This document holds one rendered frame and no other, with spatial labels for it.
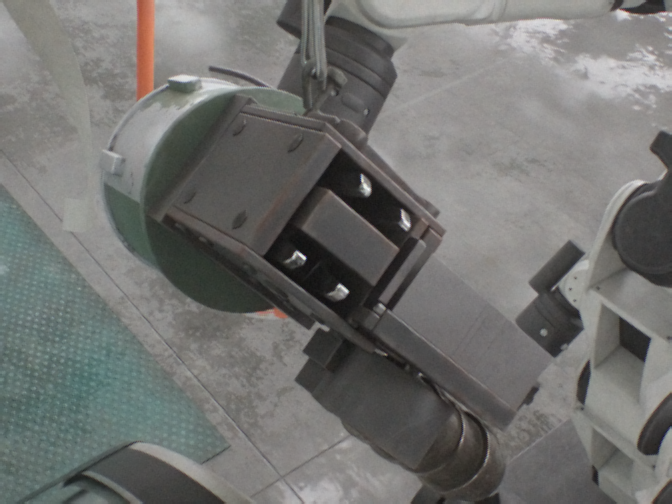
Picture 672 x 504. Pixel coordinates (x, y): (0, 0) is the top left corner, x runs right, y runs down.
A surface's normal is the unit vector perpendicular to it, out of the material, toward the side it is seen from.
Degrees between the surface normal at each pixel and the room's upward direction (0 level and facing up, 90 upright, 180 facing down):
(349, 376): 37
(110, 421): 0
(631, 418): 94
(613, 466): 30
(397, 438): 56
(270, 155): 43
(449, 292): 65
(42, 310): 0
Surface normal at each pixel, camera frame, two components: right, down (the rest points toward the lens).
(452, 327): 0.46, 0.21
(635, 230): -0.62, -0.11
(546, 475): 0.00, -0.74
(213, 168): -0.68, -0.55
